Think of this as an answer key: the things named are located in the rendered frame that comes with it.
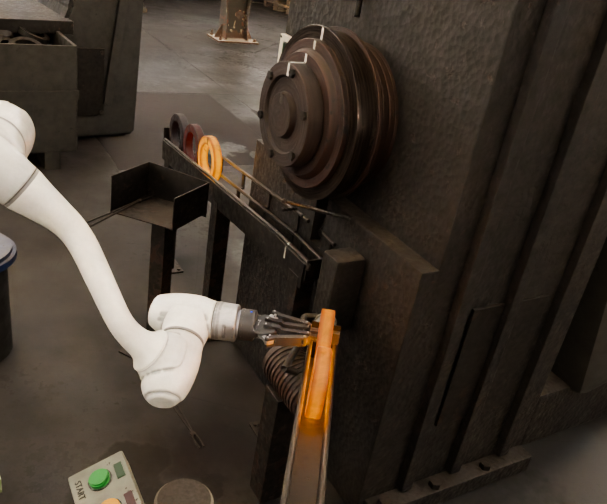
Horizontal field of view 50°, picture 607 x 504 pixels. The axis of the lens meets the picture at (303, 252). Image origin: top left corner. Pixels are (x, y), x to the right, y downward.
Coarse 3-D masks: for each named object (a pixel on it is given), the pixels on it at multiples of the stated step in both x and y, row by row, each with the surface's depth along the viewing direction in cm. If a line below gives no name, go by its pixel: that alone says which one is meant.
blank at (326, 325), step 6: (324, 312) 150; (330, 312) 150; (324, 318) 148; (330, 318) 148; (324, 324) 147; (330, 324) 147; (318, 330) 146; (324, 330) 146; (330, 330) 146; (318, 336) 146; (324, 336) 146; (330, 336) 146; (318, 342) 145; (324, 342) 145; (330, 342) 145
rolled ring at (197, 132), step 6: (192, 126) 262; (198, 126) 262; (186, 132) 268; (192, 132) 262; (198, 132) 259; (186, 138) 270; (192, 138) 271; (198, 138) 258; (186, 144) 271; (192, 144) 272; (198, 144) 258; (186, 150) 271; (192, 150) 273; (192, 156) 271
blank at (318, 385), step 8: (320, 352) 136; (328, 352) 136; (320, 360) 134; (328, 360) 134; (320, 368) 133; (328, 368) 133; (312, 376) 135; (320, 376) 132; (328, 376) 132; (312, 384) 132; (320, 384) 132; (312, 392) 132; (320, 392) 132; (312, 400) 132; (320, 400) 132; (312, 408) 133; (320, 408) 133; (312, 416) 135; (320, 416) 135
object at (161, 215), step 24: (144, 168) 234; (168, 168) 233; (120, 192) 226; (144, 192) 239; (168, 192) 237; (192, 192) 219; (144, 216) 223; (168, 216) 225; (192, 216) 224; (168, 240) 231; (168, 264) 236; (168, 288) 242
